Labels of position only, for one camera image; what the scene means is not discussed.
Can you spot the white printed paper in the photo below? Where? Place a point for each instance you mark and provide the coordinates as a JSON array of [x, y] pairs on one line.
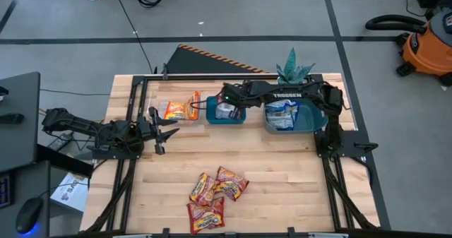
[[70, 192]]

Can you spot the potted teal succulent plant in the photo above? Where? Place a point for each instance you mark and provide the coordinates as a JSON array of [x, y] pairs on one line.
[[291, 70]]

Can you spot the orange Maruchan noodle pack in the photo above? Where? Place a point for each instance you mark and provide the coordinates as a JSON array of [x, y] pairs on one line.
[[176, 111], [194, 105]]

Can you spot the grey power adapter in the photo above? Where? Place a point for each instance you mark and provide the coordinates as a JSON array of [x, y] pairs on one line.
[[60, 141]]

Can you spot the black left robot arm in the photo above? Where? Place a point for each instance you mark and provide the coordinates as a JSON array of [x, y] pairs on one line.
[[81, 126]]

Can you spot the black hazard striped ramp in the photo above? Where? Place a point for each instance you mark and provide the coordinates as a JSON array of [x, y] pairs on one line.
[[197, 61]]

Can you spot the black aluminium rig frame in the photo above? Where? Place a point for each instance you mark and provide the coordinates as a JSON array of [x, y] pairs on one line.
[[212, 77]]

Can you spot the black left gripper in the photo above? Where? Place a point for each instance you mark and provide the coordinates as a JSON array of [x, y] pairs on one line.
[[148, 130]]

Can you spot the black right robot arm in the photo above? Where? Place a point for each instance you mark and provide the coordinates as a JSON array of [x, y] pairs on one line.
[[286, 95]]

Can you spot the dark grey desk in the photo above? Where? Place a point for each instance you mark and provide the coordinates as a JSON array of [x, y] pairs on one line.
[[17, 139]]

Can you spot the blue Maruchan noodle pack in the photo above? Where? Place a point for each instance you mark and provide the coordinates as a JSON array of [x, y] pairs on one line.
[[223, 111], [279, 122], [282, 106]]

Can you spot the red Maruchan noodle pack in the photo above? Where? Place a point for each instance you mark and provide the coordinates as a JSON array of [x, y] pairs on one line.
[[206, 217], [231, 183], [203, 189]]

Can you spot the black remote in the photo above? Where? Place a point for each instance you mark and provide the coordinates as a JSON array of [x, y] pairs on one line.
[[12, 118]]

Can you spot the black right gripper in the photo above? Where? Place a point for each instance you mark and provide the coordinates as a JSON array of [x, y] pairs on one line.
[[236, 93]]

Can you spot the small teal plastic bin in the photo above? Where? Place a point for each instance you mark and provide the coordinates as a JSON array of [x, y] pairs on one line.
[[211, 118]]

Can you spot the black computer mouse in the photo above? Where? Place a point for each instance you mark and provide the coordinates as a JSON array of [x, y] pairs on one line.
[[28, 215]]

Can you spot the large teal plastic bin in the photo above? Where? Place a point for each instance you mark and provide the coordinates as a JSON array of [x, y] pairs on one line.
[[310, 119]]

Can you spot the orange snack packet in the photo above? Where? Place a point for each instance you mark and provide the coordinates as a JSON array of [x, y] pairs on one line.
[[157, 107]]

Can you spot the orange shop vacuum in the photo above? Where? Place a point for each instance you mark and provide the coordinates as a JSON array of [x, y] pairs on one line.
[[427, 47]]

